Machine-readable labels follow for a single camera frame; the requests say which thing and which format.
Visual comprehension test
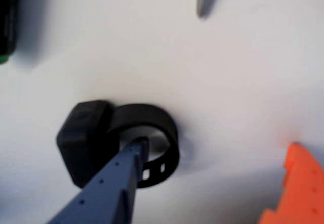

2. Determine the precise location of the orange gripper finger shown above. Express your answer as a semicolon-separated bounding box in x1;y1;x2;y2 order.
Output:
257;142;324;224

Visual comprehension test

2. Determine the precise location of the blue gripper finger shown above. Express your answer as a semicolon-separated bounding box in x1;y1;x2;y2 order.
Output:
47;137;150;224

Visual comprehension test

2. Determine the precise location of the black digital wrist watch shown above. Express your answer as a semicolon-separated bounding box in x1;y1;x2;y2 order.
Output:
56;99;181;189

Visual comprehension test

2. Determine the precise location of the black marker with green cap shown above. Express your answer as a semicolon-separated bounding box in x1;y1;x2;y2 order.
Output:
0;0;19;65

